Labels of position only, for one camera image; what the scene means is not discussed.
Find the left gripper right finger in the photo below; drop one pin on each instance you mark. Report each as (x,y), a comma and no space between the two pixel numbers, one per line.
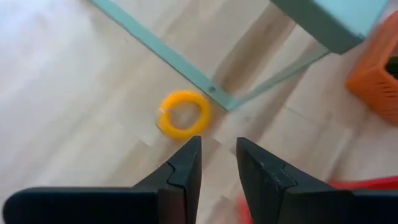
(295,202)

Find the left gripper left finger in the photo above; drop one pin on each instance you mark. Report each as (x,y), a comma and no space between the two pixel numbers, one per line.
(93,207)

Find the red plastic basket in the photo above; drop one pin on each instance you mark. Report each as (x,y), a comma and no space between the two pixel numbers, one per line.
(367,183)

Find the orange plastic basket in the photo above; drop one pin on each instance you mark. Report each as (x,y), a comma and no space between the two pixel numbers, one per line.
(370,90)

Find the green perforated metal shelf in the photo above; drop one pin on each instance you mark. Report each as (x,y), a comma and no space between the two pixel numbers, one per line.
(335,18)

